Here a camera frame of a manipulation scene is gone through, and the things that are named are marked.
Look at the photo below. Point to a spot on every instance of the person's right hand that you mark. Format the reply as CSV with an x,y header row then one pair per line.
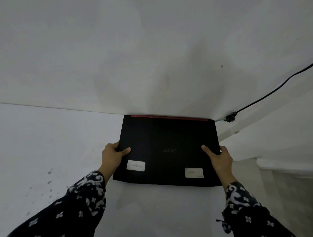
x,y
221,162

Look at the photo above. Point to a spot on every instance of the person's left hand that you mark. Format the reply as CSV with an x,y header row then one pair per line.
x,y
111,158

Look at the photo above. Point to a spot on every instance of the person's left thumb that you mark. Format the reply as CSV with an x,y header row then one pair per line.
x,y
124,152

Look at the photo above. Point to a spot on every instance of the person's right thumb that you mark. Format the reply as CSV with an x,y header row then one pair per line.
x,y
208,151

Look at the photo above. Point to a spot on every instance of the black laptop with red trim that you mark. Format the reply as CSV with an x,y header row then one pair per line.
x,y
161,146

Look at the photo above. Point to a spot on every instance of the person's right forearm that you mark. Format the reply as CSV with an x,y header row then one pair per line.
x,y
247,207

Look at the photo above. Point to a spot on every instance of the person's left forearm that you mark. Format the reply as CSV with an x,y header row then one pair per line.
x,y
71,205

